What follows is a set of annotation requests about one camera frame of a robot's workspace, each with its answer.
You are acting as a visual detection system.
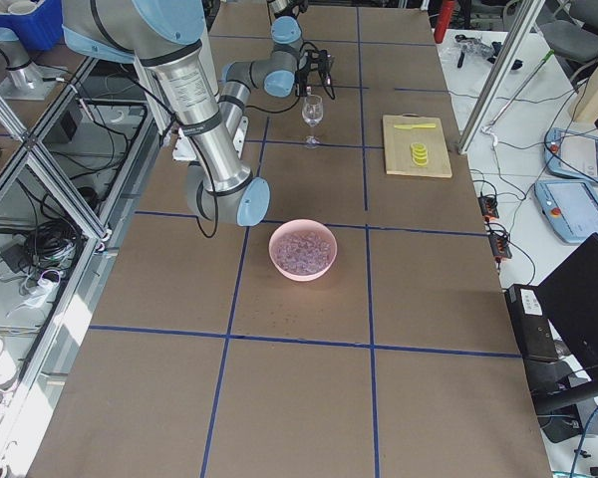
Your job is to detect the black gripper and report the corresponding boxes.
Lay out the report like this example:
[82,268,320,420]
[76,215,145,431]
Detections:
[296,52,314,98]

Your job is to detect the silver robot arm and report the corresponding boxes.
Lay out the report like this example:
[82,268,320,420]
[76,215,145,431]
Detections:
[62,1,303,227]
[266,0,309,18]

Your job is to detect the clear wine glass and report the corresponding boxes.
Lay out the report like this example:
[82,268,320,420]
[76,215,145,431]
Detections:
[302,95,324,148]

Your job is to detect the pink ice bowl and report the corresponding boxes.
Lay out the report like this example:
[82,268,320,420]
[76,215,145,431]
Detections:
[268,219,338,282]

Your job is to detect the ice cubes pile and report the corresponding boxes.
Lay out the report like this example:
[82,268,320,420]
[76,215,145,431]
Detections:
[273,232,333,276]

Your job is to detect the bamboo cutting board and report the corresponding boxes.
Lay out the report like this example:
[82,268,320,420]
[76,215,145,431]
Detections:
[382,115,452,178]

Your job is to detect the yellow plastic knife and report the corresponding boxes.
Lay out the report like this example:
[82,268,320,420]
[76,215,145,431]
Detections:
[393,122,437,130]

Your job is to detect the teach pendant far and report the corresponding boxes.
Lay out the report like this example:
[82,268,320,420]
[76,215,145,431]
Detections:
[544,127,598,184]

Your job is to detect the teach pendant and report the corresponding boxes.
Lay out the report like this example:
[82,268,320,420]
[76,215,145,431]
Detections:
[544,127,598,184]
[534,179,598,244]

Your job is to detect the teach pendant near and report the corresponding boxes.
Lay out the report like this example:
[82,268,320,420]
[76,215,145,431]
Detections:
[534,179,598,244]

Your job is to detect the black box device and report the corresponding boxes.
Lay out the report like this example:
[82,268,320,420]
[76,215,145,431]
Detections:
[504,284,558,362]

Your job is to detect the black monitor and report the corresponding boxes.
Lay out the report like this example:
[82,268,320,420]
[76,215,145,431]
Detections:
[535,233,598,377]

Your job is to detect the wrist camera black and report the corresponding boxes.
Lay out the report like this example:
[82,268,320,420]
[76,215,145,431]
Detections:
[309,49,333,86]

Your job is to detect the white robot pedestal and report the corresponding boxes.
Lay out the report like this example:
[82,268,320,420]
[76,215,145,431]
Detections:
[172,117,249,163]

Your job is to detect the aluminium frame post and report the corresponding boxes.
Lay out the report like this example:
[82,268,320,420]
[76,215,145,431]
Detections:
[457,0,545,154]

